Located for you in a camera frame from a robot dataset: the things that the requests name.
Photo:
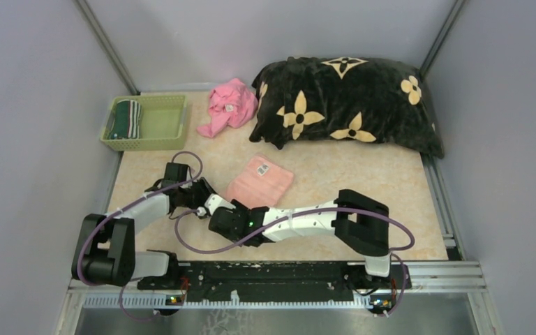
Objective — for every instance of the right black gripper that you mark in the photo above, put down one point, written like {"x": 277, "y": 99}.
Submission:
{"x": 239, "y": 207}

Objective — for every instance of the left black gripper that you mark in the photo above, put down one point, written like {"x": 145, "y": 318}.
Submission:
{"x": 204, "y": 188}

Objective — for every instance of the light salmon pink towel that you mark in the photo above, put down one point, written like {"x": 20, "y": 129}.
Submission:
{"x": 262, "y": 183}

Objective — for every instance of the green white striped towel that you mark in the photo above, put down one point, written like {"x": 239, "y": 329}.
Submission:
{"x": 127, "y": 118}

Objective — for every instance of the black blanket with beige flowers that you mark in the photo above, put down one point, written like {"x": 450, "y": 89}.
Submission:
{"x": 369, "y": 100}

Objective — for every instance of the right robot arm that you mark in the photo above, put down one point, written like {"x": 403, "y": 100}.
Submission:
{"x": 358, "y": 221}

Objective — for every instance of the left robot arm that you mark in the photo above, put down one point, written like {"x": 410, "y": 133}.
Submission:
{"x": 106, "y": 254}

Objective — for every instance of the green perforated plastic basket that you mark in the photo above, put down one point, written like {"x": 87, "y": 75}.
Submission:
{"x": 164, "y": 124}

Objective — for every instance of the bright pink crumpled towel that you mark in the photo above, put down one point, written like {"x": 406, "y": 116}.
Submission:
{"x": 230, "y": 104}

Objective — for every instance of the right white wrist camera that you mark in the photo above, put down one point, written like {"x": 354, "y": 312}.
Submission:
{"x": 212, "y": 203}

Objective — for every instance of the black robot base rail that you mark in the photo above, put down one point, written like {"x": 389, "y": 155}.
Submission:
{"x": 279, "y": 283}

